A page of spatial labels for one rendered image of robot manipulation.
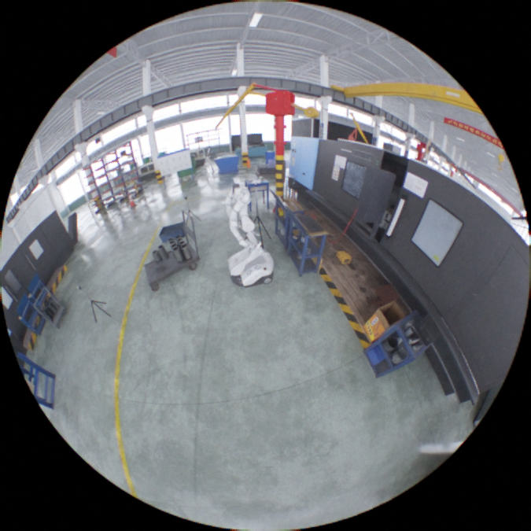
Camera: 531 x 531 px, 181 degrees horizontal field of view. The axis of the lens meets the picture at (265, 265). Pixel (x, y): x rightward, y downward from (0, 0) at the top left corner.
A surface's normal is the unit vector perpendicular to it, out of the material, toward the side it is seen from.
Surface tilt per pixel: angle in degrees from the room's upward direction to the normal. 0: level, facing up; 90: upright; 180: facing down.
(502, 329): 87
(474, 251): 87
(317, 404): 0
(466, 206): 87
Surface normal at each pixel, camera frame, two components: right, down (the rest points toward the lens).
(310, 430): -0.02, -0.72
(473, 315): -0.96, 0.15
